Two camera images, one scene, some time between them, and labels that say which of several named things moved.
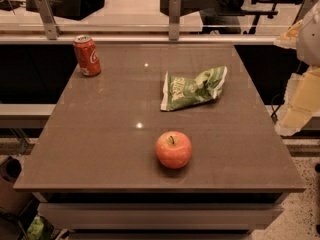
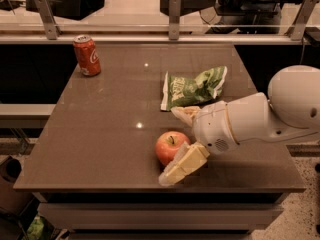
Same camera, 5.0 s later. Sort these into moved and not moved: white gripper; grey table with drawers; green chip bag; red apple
Moved: white gripper
Not moved: green chip bag; red apple; grey table with drawers
